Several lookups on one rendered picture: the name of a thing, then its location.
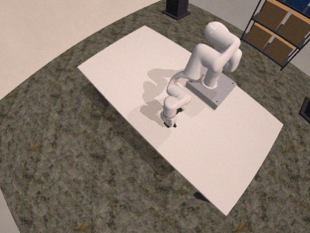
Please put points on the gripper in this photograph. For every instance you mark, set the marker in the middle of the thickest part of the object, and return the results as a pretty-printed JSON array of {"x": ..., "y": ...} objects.
[{"x": 170, "y": 122}]

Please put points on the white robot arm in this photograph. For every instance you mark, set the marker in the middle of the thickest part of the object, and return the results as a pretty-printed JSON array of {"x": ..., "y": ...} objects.
[{"x": 203, "y": 57}]

